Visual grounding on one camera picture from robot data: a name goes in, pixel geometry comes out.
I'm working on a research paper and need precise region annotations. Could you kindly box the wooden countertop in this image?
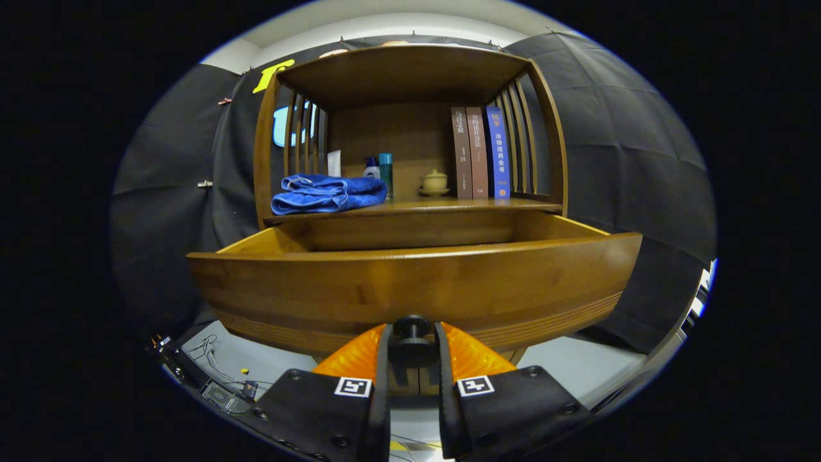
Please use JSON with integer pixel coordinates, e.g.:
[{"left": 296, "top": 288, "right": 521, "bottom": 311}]
[{"left": 263, "top": 196, "right": 563, "bottom": 225}]

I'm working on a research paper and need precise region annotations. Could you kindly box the beige lidded tea cup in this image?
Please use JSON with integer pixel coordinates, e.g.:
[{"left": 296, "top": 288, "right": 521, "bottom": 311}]
[{"left": 419, "top": 168, "right": 451, "bottom": 196}]

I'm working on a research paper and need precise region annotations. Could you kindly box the blue towel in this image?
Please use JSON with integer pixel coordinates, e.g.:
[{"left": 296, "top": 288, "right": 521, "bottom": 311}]
[{"left": 271, "top": 173, "right": 388, "bottom": 216}]

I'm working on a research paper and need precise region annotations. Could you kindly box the blue book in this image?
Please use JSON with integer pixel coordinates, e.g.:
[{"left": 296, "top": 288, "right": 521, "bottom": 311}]
[{"left": 485, "top": 105, "right": 512, "bottom": 200}]

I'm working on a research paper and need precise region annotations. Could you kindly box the dark brown book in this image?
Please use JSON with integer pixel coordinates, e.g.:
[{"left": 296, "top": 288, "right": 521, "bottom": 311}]
[{"left": 450, "top": 107, "right": 473, "bottom": 200}]

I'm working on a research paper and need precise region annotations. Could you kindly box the reddish brown book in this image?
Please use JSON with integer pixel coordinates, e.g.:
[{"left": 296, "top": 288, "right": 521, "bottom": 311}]
[{"left": 466, "top": 107, "right": 489, "bottom": 200}]

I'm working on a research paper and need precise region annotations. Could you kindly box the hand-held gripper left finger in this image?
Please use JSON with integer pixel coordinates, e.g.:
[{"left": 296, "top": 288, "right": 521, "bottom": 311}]
[{"left": 253, "top": 323, "right": 392, "bottom": 462}]

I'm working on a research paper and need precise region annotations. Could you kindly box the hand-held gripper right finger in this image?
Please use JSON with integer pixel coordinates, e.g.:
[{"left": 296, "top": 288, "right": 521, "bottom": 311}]
[{"left": 435, "top": 321, "right": 594, "bottom": 459}]

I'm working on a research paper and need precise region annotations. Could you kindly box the white cable bundle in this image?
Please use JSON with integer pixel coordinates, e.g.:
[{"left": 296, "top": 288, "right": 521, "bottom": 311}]
[{"left": 183, "top": 334, "right": 257, "bottom": 395}]

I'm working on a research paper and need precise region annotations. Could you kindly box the grey electronic box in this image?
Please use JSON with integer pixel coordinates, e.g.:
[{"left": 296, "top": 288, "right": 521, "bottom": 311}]
[{"left": 201, "top": 380, "right": 254, "bottom": 415}]

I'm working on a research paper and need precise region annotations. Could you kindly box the wooden drawer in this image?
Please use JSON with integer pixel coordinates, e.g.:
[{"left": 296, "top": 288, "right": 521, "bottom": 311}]
[{"left": 186, "top": 210, "right": 643, "bottom": 371}]

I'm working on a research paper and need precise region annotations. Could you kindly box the wooden cabinet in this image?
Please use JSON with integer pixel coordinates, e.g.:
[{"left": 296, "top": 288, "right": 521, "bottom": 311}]
[{"left": 252, "top": 44, "right": 570, "bottom": 398}]

